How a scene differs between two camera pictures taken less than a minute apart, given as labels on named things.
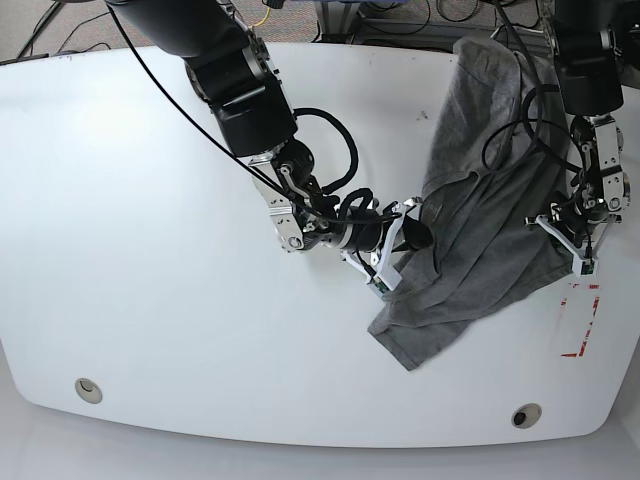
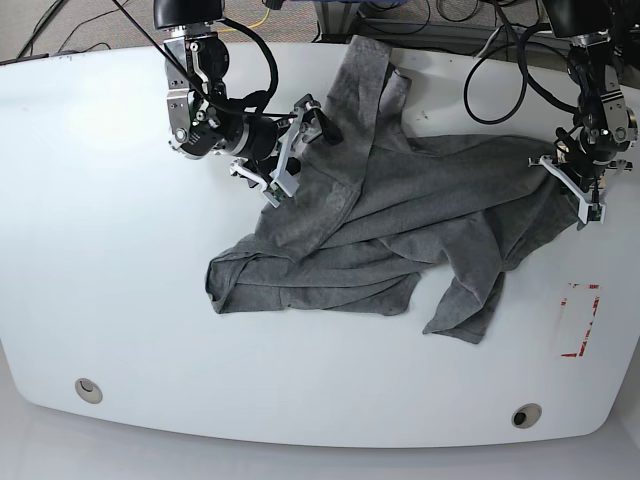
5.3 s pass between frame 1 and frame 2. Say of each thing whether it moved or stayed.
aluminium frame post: stayed
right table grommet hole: stayed
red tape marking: stayed
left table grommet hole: stayed
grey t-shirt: moved
